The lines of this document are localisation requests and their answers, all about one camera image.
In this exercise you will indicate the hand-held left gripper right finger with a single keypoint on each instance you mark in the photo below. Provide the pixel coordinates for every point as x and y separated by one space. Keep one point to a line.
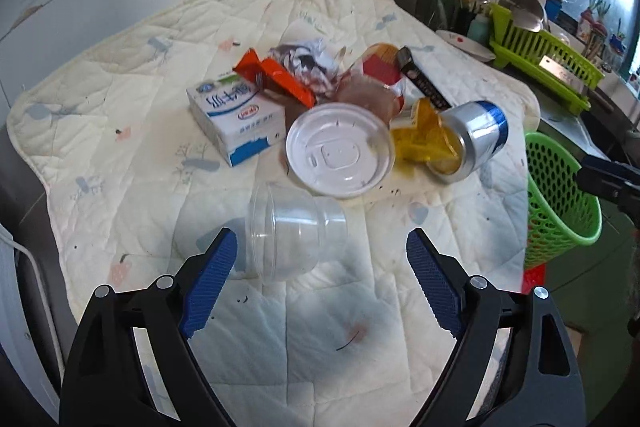
430 277

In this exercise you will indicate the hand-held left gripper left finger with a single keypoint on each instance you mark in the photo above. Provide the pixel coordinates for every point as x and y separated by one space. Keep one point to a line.
210 282

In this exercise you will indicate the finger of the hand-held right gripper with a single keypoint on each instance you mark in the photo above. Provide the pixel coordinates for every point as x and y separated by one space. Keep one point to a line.
605 182

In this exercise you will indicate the green plastic basket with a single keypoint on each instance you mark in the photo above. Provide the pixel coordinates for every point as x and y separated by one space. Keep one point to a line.
550 207

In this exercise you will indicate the clear plastic cup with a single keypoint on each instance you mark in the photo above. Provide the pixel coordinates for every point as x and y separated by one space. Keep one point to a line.
295 232

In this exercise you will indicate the orange snack wrapper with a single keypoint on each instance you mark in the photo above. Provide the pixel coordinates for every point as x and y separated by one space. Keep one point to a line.
280 79

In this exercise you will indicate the red and yellow snack packet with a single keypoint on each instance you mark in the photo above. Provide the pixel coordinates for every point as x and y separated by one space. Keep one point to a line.
380 67

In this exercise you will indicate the grey paper wrapper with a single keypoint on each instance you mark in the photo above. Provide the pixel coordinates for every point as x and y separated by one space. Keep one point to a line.
310 62

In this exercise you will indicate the red plastic stool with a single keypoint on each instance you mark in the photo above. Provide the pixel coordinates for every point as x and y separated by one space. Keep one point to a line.
534 277

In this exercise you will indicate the steel cleaver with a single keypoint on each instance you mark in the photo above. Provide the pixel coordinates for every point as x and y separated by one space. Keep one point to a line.
555 67

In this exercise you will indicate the green dish rack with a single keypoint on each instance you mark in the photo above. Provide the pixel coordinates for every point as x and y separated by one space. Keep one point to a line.
550 57

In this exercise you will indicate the cream quilted blanket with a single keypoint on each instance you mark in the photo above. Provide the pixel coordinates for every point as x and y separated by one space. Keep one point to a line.
150 157

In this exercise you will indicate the silver and blue can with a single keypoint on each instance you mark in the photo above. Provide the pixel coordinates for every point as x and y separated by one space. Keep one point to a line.
475 132

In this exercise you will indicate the yellow plastic wrapper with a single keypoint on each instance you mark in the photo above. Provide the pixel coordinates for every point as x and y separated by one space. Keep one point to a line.
425 132

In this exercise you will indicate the white plastic lid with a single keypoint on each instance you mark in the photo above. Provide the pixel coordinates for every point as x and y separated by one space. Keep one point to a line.
340 152

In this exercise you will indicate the potted green plants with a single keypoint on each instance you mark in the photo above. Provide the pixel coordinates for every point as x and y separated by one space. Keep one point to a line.
597 24

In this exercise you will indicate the blue and white milk carton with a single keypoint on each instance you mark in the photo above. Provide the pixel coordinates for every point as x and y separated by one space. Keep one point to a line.
235 117

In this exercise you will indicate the blue box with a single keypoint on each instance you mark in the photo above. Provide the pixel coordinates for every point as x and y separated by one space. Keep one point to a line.
554 7

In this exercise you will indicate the brown plastic cup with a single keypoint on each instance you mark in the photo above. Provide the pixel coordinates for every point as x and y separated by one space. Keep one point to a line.
365 97

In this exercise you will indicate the metal bowl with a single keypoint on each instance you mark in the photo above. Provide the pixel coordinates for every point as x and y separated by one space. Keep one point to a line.
520 7

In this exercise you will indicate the teal bottle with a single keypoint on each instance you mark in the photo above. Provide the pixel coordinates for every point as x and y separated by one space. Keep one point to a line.
480 29

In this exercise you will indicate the white plate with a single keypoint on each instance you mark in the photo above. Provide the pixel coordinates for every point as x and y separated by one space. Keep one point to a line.
465 43

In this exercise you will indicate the long black box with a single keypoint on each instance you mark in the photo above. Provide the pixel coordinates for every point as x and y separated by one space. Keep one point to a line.
422 79

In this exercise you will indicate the dark utensil holder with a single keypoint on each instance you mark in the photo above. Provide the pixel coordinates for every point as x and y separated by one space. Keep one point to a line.
450 14

